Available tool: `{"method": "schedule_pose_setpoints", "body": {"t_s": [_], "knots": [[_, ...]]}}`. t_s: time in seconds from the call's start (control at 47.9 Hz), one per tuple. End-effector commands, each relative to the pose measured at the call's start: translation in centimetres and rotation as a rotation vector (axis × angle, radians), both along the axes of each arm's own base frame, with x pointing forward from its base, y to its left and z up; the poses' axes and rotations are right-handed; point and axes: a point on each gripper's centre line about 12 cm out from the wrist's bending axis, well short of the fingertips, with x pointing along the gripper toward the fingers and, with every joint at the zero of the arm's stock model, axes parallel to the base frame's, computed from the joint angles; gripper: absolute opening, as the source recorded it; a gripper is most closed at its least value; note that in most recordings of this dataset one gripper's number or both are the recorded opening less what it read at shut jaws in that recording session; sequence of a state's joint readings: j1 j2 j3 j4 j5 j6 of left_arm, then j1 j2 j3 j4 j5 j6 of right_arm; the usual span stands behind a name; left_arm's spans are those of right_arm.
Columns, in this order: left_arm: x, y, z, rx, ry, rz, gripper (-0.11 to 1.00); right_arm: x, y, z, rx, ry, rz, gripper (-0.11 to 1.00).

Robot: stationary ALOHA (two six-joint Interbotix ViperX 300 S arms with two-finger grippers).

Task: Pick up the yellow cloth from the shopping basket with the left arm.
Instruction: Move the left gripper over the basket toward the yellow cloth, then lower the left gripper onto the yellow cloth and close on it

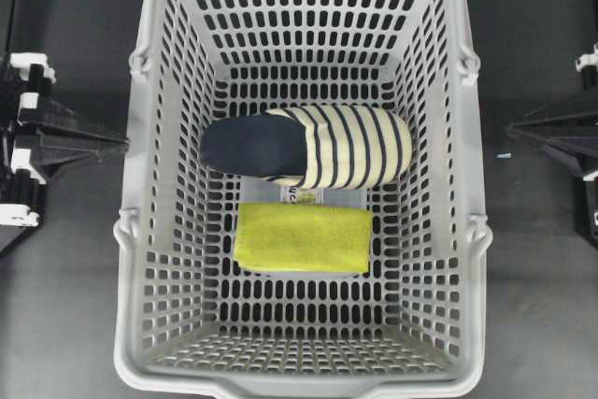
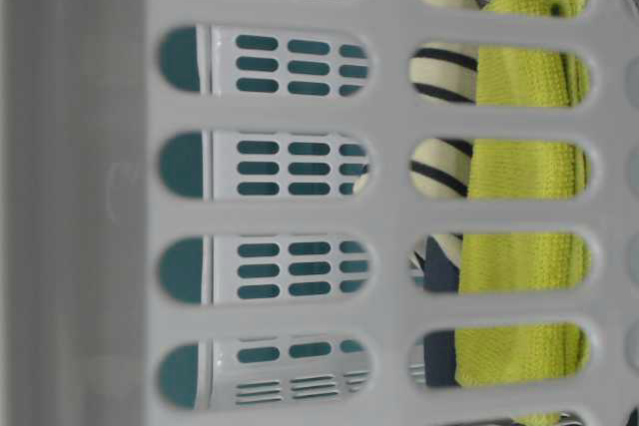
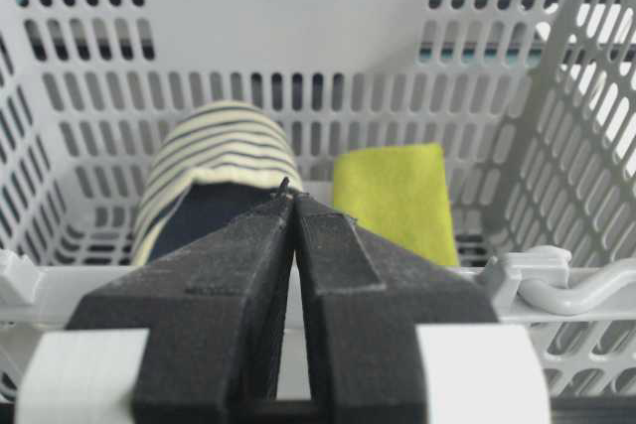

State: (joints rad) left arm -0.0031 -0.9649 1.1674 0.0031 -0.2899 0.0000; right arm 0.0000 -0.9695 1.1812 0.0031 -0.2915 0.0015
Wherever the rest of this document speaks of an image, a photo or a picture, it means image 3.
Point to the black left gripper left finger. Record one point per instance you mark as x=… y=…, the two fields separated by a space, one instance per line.
x=214 y=310

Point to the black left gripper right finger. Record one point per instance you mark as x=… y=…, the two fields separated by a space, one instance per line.
x=362 y=297

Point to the yellow-green cloth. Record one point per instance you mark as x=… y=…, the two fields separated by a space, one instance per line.
x=400 y=194

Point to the striped cream navy cloth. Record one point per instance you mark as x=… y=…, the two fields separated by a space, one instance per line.
x=221 y=142

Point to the grey plastic shopping basket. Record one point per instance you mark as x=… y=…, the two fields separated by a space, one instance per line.
x=532 y=101

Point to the grey basket handle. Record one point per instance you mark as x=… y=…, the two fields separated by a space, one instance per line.
x=585 y=296

